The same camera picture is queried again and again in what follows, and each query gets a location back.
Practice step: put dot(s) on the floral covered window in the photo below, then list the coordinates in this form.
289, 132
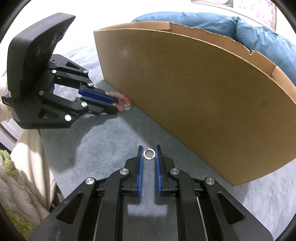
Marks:
263, 12

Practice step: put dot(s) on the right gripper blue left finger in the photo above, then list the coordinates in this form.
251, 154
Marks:
132, 186

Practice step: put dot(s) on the green fluffy rug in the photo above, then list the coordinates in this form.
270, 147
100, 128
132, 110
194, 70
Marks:
23, 226

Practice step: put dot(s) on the brown cardboard box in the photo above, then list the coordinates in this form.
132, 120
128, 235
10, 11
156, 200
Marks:
234, 108

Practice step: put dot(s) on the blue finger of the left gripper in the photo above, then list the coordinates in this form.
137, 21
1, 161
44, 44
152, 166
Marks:
96, 107
94, 96

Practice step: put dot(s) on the beige blanket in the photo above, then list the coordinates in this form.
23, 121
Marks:
34, 190

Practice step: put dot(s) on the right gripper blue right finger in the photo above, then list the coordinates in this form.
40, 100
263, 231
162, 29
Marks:
163, 166

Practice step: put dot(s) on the blue duvet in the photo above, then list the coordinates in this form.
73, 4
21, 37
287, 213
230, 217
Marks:
269, 43

